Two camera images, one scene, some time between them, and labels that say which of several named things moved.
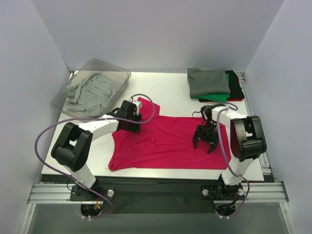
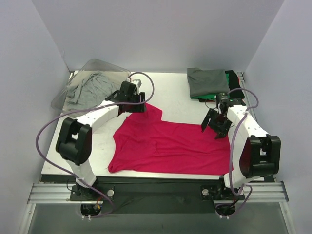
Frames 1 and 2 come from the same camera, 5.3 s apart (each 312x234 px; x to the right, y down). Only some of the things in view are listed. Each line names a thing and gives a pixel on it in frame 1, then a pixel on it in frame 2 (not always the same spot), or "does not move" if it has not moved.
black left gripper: x=131 y=126 -> x=137 y=102
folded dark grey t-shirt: x=204 y=82 does not move
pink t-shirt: x=166 y=143 does not move
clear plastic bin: x=94 y=89 does not move
